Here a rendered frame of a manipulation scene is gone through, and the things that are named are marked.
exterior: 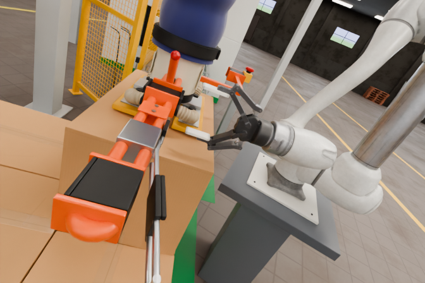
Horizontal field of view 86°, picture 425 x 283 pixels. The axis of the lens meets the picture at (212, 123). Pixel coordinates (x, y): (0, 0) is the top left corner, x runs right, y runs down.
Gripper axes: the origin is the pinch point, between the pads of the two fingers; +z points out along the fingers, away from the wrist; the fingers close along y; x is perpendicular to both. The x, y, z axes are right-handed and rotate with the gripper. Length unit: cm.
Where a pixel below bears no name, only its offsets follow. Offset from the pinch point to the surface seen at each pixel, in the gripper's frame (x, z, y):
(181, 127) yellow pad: 9.2, 2.0, 11.8
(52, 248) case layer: -11, 26, 54
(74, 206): -38.1, 11.8, -1.5
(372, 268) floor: 59, -191, 107
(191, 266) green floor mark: 26, -33, 108
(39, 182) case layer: 11, 44, 54
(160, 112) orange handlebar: -10.5, 8.4, -1.1
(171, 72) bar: 2.6, 9.7, -6.2
